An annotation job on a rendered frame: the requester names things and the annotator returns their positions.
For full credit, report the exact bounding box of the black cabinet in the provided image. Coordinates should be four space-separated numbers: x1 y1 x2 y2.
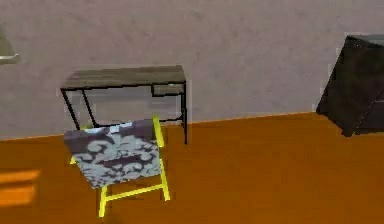
315 34 384 138

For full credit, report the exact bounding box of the yellow chair with patterned seat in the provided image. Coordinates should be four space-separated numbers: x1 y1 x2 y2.
63 114 171 219

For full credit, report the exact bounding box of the wooden desk with black frame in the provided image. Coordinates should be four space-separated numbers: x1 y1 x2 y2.
59 64 189 146

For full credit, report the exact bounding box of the grey window sill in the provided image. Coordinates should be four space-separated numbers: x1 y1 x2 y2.
0 24 22 65

